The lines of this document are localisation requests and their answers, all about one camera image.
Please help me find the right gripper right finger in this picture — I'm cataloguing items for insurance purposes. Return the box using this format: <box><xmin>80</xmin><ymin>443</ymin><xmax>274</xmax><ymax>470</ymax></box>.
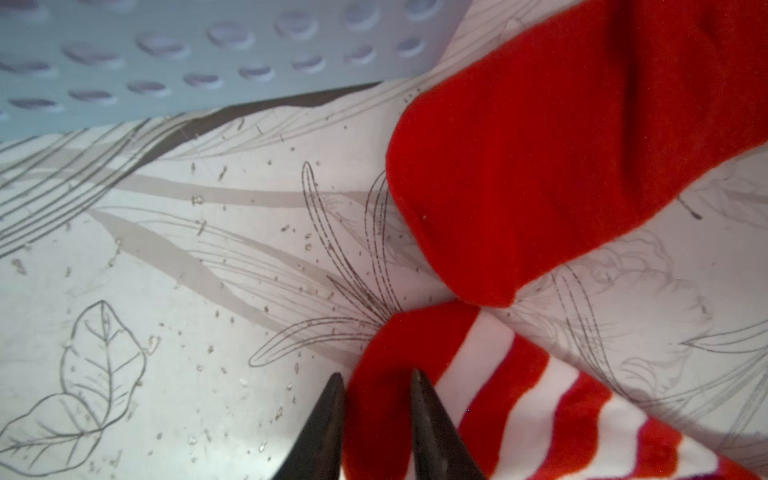
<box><xmin>410</xmin><ymin>370</ymin><xmax>486</xmax><ymax>480</ymax></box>

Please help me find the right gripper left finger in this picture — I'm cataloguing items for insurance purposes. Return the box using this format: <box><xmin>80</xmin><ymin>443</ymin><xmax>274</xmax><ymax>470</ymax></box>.
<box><xmin>273</xmin><ymin>372</ymin><xmax>345</xmax><ymax>480</ymax></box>

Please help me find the red white striped sock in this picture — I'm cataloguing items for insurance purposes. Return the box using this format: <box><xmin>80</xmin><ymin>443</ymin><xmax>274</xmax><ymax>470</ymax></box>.
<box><xmin>342</xmin><ymin>301</ymin><xmax>751</xmax><ymax>479</ymax></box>

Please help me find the plain red sock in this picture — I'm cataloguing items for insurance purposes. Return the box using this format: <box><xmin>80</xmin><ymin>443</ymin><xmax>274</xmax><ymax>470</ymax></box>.
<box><xmin>386</xmin><ymin>1</ymin><xmax>767</xmax><ymax>308</ymax></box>

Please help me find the light blue plastic basket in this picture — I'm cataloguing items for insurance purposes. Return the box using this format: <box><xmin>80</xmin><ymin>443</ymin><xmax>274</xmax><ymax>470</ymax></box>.
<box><xmin>1</xmin><ymin>0</ymin><xmax>469</xmax><ymax>141</ymax></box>

